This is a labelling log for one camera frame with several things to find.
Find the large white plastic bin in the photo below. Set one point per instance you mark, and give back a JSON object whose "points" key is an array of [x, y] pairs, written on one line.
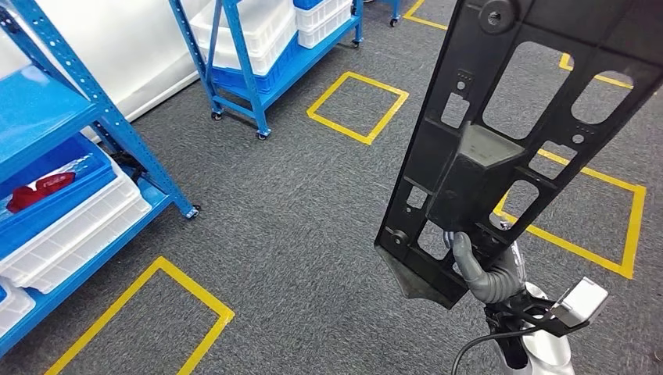
{"points": [[264, 31]]}

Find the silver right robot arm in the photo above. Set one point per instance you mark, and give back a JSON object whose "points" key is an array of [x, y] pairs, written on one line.
{"points": [[549, 352]]}

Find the blue metal shelf rack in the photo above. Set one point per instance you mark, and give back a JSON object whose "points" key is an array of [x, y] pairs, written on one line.
{"points": [[41, 108]]}

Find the white plastic crate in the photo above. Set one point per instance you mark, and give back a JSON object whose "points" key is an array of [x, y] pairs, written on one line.
{"points": [[321, 26]]}

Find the black rack caster wheel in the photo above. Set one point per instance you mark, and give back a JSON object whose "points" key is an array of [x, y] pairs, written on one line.
{"points": [[216, 116], [263, 135], [356, 43]]}

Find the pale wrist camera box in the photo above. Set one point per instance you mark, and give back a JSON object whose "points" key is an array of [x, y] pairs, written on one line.
{"points": [[580, 303]]}

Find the black plastic panel part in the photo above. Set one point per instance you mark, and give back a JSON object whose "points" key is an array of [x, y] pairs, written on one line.
{"points": [[466, 176]]}

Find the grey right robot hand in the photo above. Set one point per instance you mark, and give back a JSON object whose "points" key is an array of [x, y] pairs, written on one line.
{"points": [[463, 253]]}

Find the blue wheeled shelf rack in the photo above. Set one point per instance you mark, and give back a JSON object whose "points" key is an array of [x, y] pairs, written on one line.
{"points": [[394, 10], [243, 67]]}

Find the red plastic part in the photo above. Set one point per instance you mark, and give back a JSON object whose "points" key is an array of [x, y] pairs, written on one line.
{"points": [[41, 191]]}

